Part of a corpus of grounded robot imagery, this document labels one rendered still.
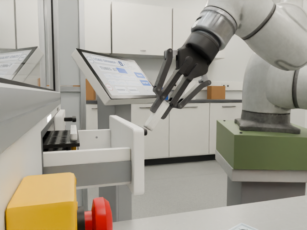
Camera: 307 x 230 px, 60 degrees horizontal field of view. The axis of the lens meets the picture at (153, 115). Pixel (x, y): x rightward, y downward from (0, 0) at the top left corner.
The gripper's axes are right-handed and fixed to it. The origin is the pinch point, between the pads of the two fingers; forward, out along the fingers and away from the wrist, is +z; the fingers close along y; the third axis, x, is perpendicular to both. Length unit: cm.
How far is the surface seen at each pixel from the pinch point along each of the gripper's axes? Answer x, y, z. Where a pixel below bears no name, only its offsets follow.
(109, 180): 13.0, 4.5, 14.4
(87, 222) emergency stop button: 34.0, 10.2, 14.1
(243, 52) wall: -357, -180, -222
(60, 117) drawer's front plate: -16.9, 16.1, 13.0
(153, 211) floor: -151, -91, 51
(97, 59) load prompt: -82, 17, -15
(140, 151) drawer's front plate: 14.6, 3.4, 7.8
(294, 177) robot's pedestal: -6.6, -48.4, -9.4
